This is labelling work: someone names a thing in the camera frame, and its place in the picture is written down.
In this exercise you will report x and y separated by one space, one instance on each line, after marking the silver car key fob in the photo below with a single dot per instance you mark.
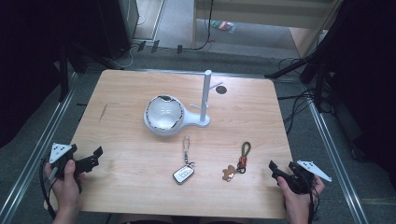
183 174

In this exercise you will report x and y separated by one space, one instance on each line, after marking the colourful packet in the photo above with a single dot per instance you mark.
223 26

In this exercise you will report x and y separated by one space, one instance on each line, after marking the dark round table grommet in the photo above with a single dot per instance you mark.
221 90

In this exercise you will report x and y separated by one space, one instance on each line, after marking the person's right hand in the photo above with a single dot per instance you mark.
299 202

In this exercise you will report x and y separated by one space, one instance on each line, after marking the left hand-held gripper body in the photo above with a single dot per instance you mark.
60 152

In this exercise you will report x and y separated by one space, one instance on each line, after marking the person's left hand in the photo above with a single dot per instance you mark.
67 188

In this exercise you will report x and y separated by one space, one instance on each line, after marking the white bowl with patterned rim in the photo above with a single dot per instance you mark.
163 112

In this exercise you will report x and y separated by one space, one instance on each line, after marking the light wooden shelf unit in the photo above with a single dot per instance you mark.
264 12

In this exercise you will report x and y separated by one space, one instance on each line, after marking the black cabinet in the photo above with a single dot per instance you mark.
116 25

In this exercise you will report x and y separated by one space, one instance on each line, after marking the black metal stand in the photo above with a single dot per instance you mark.
63 74
311 62

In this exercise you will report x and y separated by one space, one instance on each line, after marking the metal floor rail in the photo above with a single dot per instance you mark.
37 146
336 161

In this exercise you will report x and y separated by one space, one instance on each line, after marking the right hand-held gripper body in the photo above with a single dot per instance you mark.
303 181

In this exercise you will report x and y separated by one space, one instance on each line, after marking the white key holder stand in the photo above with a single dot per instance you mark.
204 102

